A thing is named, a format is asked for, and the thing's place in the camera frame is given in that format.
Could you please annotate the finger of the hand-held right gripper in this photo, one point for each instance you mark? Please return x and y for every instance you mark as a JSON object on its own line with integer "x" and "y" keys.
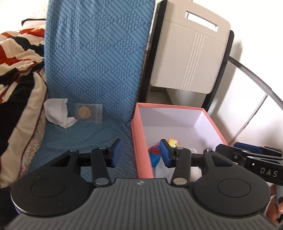
{"x": 234, "y": 156}
{"x": 249, "y": 147}

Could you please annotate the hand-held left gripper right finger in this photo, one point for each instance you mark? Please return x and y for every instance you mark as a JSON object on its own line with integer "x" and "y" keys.
{"x": 164, "y": 152}

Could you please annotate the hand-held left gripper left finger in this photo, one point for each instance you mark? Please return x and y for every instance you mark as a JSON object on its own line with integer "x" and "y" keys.
{"x": 117, "y": 152}

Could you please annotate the cartoon printed face mask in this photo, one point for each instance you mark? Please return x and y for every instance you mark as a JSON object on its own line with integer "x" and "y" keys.
{"x": 154, "y": 152}

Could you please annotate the colourful feathered toy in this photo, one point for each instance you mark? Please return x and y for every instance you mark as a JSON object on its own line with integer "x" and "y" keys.
{"x": 173, "y": 143}

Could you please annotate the light blue face mask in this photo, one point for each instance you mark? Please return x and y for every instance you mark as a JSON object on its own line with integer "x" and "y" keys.
{"x": 163, "y": 171}

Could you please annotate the pink cardboard box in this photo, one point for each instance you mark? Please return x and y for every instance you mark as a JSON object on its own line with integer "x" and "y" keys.
{"x": 139, "y": 143}

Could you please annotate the person's right hand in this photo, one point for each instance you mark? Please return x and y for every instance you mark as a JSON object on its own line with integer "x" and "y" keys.
{"x": 274, "y": 214}

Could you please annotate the clear plastic bag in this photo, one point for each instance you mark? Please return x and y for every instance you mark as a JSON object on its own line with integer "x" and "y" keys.
{"x": 97, "y": 115}

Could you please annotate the beige round pad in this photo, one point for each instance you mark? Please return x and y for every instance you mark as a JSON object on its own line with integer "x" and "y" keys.
{"x": 84, "y": 112}

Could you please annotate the grey curved metal bar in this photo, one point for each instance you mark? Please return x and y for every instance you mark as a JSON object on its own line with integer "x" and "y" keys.
{"x": 254, "y": 73}

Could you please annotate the white cloth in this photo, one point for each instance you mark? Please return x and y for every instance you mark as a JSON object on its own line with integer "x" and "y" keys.
{"x": 55, "y": 110}

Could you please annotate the striped patterned blanket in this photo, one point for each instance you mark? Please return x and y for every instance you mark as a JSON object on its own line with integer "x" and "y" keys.
{"x": 33, "y": 143}

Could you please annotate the blue textured mat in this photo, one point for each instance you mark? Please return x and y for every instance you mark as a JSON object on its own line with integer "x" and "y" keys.
{"x": 95, "y": 55}

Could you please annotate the beige folding chair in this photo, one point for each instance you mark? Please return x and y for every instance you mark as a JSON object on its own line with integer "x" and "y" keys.
{"x": 188, "y": 55}

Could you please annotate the red black cream striped blanket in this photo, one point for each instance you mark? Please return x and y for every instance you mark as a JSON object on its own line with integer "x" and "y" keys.
{"x": 13, "y": 55}

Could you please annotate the white pillow with black piping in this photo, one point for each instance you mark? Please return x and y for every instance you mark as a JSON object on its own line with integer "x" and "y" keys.
{"x": 33, "y": 25}

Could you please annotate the white quilted headboard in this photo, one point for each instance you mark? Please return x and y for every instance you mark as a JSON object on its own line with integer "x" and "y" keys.
{"x": 39, "y": 13}

